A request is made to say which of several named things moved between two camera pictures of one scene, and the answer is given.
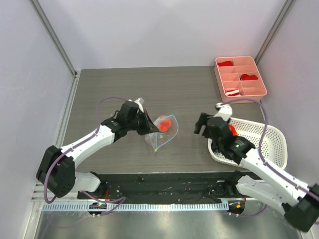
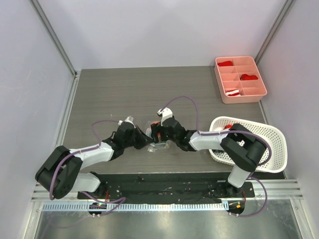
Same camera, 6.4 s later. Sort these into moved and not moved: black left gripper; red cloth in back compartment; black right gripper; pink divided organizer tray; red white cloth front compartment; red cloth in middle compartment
Moved: black right gripper; black left gripper
Not moved: red cloth in back compartment; red white cloth front compartment; red cloth in middle compartment; pink divided organizer tray
